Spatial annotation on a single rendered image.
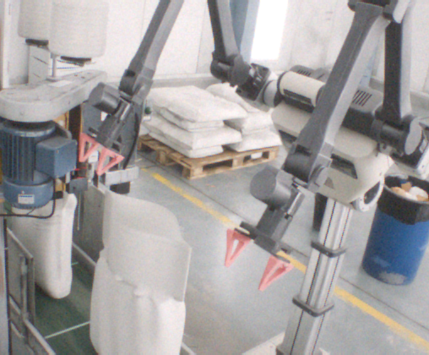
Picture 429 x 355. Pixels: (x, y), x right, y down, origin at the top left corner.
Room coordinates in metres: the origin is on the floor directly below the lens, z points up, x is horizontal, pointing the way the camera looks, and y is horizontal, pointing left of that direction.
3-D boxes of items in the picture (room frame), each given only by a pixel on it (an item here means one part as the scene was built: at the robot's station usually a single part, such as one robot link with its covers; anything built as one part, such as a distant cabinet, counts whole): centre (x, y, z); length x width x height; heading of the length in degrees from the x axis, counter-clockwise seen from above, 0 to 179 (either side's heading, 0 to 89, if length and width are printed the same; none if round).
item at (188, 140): (4.63, 0.21, 0.32); 0.66 x 0.43 x 0.15; 138
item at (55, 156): (1.36, 0.47, 1.25); 0.10 x 0.08 x 0.12; 161
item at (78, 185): (1.68, 0.50, 1.04); 0.08 x 0.06 x 0.05; 136
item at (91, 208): (2.36, 0.64, 0.53); 1.05 x 0.02 x 0.41; 46
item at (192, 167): (4.99, 0.16, 0.07); 1.20 x 0.82 x 0.14; 138
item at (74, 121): (1.71, 0.58, 1.26); 0.22 x 0.05 x 0.16; 46
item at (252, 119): (5.08, -0.19, 0.44); 0.68 x 0.44 x 0.15; 136
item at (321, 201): (3.77, -0.88, 0.13); 0.30 x 0.30 x 0.26
